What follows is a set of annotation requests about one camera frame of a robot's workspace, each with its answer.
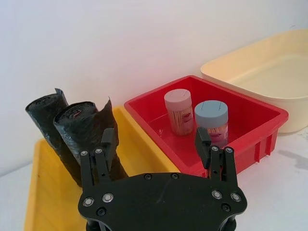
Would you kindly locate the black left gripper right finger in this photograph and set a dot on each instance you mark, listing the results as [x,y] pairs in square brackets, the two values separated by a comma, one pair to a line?
[203,149]

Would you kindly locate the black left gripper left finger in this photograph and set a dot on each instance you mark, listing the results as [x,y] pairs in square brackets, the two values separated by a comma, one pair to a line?
[108,149]

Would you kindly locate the toothpick jar with blue lid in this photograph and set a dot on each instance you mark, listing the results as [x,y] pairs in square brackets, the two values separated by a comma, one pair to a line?
[210,115]

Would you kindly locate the yellow plastic bin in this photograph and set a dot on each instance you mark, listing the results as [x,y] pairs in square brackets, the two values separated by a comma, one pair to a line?
[144,149]

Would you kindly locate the black garbage bag roll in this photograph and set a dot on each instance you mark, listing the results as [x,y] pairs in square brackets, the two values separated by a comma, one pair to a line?
[41,113]
[79,125]

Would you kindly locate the red plastic bin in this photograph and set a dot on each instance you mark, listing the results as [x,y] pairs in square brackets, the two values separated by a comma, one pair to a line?
[240,115]

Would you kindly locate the toothpick jar with grey lid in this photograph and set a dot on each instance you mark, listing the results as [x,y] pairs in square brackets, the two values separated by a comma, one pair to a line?
[178,103]

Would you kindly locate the cream plastic bin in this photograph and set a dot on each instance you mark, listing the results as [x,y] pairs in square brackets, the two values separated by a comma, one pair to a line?
[264,72]

